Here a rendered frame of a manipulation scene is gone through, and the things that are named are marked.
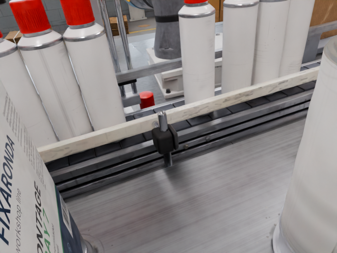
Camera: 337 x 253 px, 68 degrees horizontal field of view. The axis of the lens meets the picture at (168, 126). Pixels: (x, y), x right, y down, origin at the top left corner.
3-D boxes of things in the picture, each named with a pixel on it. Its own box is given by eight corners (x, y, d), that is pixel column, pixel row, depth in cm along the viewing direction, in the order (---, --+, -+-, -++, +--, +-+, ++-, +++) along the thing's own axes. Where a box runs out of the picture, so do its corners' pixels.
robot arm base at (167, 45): (159, 64, 62) (151, 20, 56) (151, 48, 74) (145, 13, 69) (218, 51, 63) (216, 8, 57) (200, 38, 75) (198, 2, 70)
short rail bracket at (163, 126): (164, 187, 37) (154, 119, 30) (158, 174, 39) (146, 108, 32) (184, 180, 38) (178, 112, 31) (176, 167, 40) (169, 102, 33)
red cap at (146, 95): (148, 101, 59) (146, 89, 57) (158, 106, 56) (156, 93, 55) (137, 107, 57) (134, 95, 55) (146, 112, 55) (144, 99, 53)
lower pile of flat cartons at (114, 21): (92, 39, 427) (88, 26, 415) (94, 31, 471) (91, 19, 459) (130, 33, 434) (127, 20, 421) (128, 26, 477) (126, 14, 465)
